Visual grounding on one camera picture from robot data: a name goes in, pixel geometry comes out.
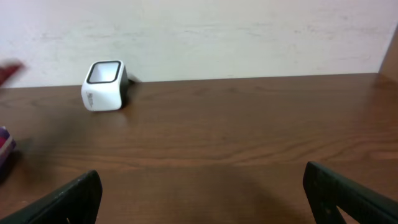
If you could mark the red purple snack packet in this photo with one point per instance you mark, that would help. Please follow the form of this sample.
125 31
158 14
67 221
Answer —
8 144

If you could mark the white barcode scanner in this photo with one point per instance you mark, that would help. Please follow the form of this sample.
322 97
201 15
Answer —
105 86

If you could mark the orange brown snack bar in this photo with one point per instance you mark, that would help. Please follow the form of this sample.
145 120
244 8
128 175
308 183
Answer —
9 70

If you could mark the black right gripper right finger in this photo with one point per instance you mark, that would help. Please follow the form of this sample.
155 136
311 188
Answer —
329 192

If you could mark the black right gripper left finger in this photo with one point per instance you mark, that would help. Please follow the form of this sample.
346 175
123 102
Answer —
76 202

